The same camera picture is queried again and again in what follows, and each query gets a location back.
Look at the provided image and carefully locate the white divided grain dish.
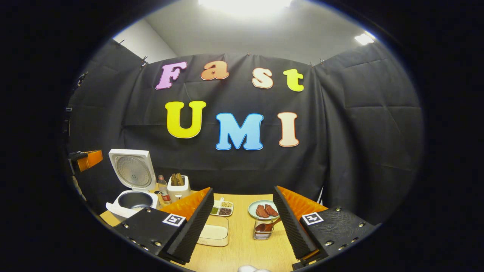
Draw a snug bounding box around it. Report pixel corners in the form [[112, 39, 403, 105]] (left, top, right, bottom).
[[210, 198, 234, 217]]

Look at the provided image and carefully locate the metal chopstick holder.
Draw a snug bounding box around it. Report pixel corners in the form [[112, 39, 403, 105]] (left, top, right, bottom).
[[253, 219, 275, 240]]

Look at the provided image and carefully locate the dark wooden spoon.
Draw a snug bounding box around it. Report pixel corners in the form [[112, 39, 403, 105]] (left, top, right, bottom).
[[255, 217, 282, 232]]

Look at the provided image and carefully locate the clear plastic rice container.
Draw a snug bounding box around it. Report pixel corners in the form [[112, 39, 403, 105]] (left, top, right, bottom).
[[197, 215, 230, 247]]

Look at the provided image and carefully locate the white rice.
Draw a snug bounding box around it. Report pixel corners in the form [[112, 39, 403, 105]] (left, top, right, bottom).
[[200, 225, 227, 240]]

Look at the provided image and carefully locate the small ceiling light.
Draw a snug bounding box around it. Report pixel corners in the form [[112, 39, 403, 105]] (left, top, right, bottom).
[[354, 33, 375, 46]]

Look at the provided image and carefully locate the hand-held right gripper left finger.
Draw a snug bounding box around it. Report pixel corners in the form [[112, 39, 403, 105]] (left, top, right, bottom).
[[112, 187, 215, 266]]

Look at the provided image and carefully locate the black backdrop cloth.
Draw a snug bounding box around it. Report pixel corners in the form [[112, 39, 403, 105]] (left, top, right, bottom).
[[66, 38, 426, 227]]

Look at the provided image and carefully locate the white rice cooker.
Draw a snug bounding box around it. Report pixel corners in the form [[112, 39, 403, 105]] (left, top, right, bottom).
[[106, 149, 159, 221]]

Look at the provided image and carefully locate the white toaster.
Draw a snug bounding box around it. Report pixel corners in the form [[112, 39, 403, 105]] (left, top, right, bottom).
[[167, 175, 191, 202]]

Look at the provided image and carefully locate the large ceiling light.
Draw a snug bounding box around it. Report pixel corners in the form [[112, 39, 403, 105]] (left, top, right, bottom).
[[199, 0, 293, 17]]

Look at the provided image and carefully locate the clear plastic water bottle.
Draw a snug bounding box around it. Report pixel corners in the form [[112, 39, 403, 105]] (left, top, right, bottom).
[[158, 175, 171, 205]]

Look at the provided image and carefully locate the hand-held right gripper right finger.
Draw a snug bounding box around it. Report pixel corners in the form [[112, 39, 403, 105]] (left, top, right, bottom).
[[273, 185, 380, 270]]

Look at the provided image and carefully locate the pale green plate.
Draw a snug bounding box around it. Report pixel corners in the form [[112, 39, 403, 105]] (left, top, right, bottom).
[[248, 200, 279, 220]]

